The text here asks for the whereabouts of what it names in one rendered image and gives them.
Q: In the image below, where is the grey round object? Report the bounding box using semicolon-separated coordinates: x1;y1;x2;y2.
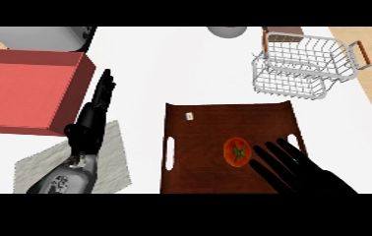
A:
207;26;248;39

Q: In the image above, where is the red tomato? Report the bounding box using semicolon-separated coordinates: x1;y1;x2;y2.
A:
223;137;253;168

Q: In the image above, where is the brown wooden block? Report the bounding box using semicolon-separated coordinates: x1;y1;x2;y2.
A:
262;26;307;44

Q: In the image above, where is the grey metal sink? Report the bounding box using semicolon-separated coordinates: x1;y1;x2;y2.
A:
0;26;99;53

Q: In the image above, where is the brown wooden tray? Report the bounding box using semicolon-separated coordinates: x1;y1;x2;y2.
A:
160;100;310;195

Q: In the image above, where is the red box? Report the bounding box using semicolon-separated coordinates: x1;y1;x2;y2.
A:
0;48;98;138

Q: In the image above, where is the white wire tiered basket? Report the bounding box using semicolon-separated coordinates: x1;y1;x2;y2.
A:
250;30;372;101

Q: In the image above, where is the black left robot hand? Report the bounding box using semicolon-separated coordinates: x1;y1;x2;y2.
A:
64;68;118;155

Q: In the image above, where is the grey cloth placemat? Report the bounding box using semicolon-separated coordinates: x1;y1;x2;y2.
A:
12;119;135;195

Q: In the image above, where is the pale wooden board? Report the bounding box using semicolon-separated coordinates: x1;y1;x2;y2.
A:
327;26;372;104

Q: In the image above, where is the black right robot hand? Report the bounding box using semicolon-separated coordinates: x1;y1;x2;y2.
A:
248;138;359;195

